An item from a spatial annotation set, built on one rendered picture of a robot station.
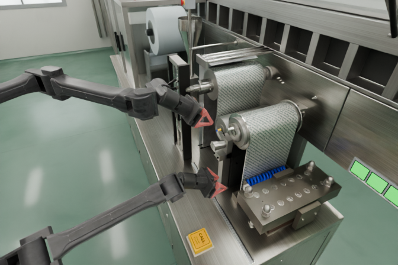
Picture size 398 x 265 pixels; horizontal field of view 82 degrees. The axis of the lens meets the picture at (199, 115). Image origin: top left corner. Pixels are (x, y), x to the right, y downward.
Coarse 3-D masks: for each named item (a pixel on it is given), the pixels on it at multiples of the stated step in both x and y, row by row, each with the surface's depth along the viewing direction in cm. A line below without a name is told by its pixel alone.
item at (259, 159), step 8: (288, 136) 94; (264, 144) 89; (272, 144) 92; (280, 144) 94; (288, 144) 97; (248, 152) 88; (256, 152) 90; (264, 152) 92; (272, 152) 95; (280, 152) 97; (288, 152) 100; (248, 160) 90; (256, 160) 93; (264, 160) 95; (272, 160) 98; (280, 160) 101; (248, 168) 93; (256, 168) 96; (264, 168) 98; (272, 168) 101; (248, 176) 96
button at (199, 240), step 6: (204, 228) 90; (192, 234) 88; (198, 234) 88; (204, 234) 88; (192, 240) 86; (198, 240) 86; (204, 240) 86; (210, 240) 86; (192, 246) 85; (198, 246) 84; (204, 246) 84; (210, 246) 86; (198, 252) 84
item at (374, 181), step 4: (372, 176) 77; (376, 176) 75; (368, 180) 78; (372, 180) 77; (376, 180) 76; (380, 180) 75; (368, 184) 78; (372, 184) 77; (376, 184) 76; (380, 184) 75; (384, 184) 74; (376, 188) 76; (380, 188) 75; (380, 192) 75
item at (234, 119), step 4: (296, 112) 92; (232, 120) 88; (236, 120) 85; (240, 124) 83; (240, 128) 84; (244, 128) 83; (244, 132) 83; (244, 136) 83; (244, 140) 84; (236, 144) 90; (240, 144) 87; (244, 144) 86
